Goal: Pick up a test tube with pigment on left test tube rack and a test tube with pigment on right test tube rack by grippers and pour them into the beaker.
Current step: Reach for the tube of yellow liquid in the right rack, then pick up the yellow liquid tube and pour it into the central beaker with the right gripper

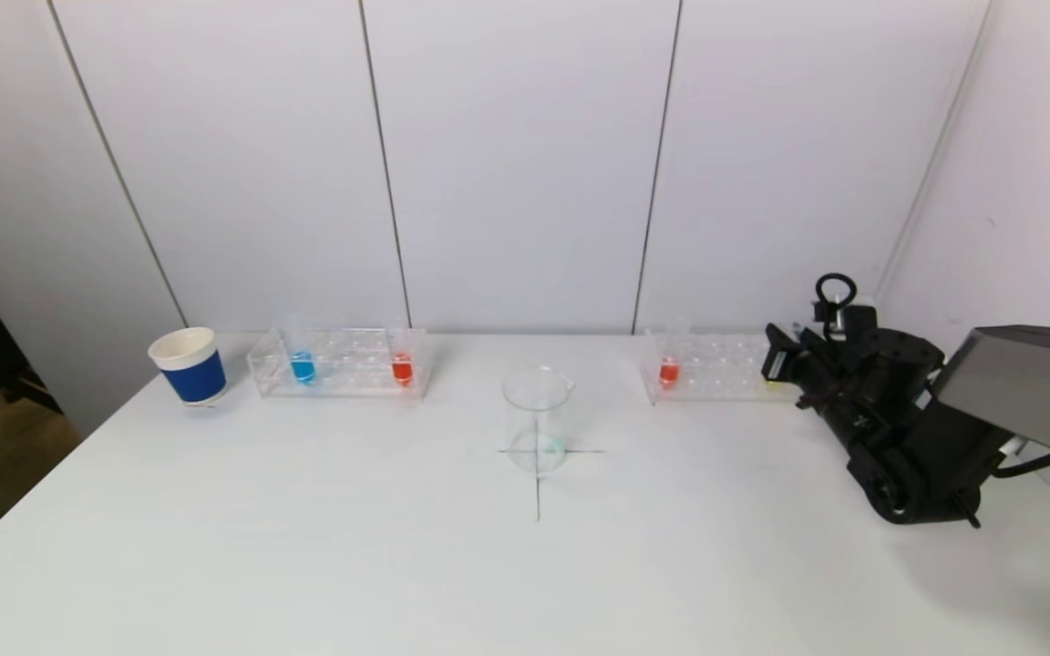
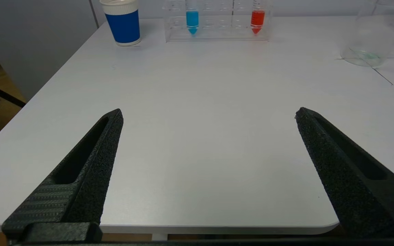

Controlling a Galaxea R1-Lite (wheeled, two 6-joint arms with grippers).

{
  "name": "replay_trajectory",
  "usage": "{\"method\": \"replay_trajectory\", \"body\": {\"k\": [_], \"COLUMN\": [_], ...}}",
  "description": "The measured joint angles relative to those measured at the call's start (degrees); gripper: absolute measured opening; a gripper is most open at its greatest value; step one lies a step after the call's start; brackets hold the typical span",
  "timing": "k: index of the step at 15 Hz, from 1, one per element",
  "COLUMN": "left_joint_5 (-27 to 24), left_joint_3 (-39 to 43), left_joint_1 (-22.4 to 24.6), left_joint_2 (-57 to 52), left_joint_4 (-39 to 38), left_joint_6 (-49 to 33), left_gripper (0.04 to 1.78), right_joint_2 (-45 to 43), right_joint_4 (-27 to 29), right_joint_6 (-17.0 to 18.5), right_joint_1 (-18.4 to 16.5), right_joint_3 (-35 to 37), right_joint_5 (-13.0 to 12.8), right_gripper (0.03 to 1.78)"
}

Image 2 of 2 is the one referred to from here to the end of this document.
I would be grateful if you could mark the red pigment test tube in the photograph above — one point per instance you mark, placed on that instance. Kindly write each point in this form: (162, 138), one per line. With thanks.
(257, 20)

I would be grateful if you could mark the blue pigment test tube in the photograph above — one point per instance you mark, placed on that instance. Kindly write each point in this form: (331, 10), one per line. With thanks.
(192, 20)

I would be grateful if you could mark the blue sleeved paper cup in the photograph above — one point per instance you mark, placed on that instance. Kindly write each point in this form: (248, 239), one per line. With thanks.
(123, 27)

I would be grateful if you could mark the clear acrylic test tube rack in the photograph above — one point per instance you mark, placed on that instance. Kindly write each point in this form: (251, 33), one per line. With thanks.
(221, 30)

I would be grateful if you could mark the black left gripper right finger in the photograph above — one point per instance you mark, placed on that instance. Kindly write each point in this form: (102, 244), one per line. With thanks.
(351, 191)

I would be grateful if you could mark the clear glass beaker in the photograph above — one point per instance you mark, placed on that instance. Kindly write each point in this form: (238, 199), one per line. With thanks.
(371, 34)

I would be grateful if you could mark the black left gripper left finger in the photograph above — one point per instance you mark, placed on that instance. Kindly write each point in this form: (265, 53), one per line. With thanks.
(91, 184)

